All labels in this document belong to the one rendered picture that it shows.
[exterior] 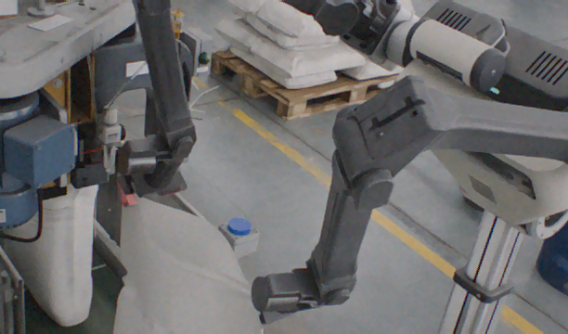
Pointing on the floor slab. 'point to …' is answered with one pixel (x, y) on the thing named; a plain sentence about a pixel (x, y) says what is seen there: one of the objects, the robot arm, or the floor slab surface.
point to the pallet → (344, 85)
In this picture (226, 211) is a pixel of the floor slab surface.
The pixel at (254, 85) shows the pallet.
